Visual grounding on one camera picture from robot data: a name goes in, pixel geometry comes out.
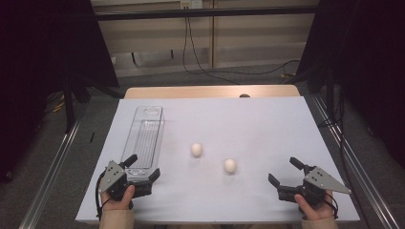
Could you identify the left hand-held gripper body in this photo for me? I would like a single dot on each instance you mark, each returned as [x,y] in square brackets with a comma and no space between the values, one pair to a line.
[111,176]

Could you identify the small black floor object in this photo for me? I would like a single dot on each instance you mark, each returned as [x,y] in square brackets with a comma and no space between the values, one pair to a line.
[92,136]

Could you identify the black crossbar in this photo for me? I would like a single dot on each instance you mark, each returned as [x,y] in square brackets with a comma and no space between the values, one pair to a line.
[207,13]

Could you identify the dark round table grommet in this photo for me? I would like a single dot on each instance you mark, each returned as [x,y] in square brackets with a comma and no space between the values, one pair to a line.
[244,95]

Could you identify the white wall socket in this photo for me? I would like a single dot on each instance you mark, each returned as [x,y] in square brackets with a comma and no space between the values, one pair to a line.
[191,4]

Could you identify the black stand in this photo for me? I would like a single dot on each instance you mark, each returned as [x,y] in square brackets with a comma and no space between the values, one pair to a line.
[68,105]

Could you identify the clear plastic container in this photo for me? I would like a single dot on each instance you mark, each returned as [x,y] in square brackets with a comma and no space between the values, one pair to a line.
[143,140]

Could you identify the person's right hand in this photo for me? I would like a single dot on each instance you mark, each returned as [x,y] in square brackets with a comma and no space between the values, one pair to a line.
[316,212]

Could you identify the white table cover board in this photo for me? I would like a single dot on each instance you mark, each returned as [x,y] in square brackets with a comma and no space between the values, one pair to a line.
[254,133]

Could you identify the beige panelled desk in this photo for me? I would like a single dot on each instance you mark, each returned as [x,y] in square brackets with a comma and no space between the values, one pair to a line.
[254,35]

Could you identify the person's left hand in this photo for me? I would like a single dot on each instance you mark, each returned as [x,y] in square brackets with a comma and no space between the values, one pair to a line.
[119,205]

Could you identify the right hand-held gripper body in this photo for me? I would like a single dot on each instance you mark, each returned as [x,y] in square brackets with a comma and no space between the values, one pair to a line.
[321,180]

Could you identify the metal floor rail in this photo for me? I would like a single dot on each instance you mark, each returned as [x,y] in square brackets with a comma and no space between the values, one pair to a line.
[47,181]
[355,165]

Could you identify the white egg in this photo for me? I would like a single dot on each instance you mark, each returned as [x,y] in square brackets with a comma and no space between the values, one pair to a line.
[230,166]
[196,149]

